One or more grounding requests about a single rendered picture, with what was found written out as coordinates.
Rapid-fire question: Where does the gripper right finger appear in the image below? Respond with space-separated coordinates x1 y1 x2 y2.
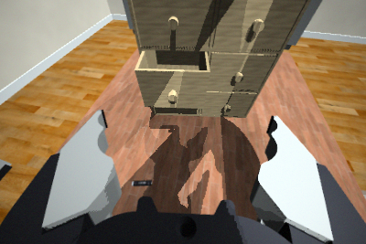
250 115 366 244

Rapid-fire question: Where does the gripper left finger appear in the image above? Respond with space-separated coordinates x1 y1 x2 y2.
0 110 122 244

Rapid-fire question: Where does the black battery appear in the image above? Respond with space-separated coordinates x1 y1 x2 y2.
132 181 152 186

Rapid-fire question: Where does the tan wooden drawer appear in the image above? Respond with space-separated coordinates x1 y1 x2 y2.
155 107 199 115
201 91 256 117
135 50 210 109

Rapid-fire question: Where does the beige wooden drawer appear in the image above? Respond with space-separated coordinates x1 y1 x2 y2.
207 52 276 91
132 0 215 48
212 0 306 51

